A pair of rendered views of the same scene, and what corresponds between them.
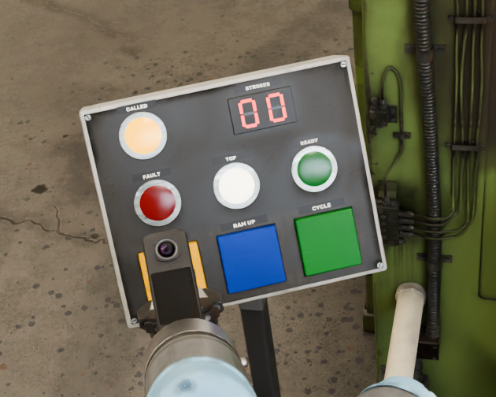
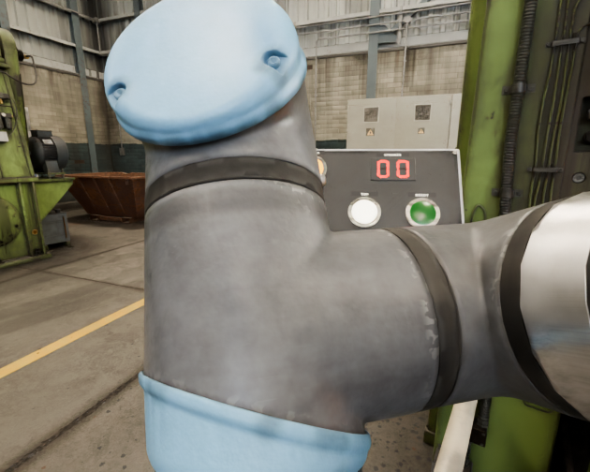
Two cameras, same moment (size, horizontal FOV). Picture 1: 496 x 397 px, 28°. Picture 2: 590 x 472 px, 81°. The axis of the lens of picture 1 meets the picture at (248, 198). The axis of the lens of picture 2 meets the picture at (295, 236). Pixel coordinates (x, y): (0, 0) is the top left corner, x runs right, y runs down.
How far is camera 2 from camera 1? 75 cm
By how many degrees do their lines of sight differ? 30
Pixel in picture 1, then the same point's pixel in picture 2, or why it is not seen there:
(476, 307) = (520, 412)
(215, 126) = (359, 172)
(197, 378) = not seen: outside the picture
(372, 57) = (467, 198)
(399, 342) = (460, 410)
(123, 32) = not seen: hidden behind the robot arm
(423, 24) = (509, 169)
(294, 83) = (418, 157)
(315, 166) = (423, 211)
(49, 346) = not seen: hidden behind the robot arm
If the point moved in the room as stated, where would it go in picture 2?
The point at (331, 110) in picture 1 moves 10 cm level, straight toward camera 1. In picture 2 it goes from (441, 179) to (442, 183)
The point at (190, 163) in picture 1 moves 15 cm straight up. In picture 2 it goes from (337, 191) to (339, 105)
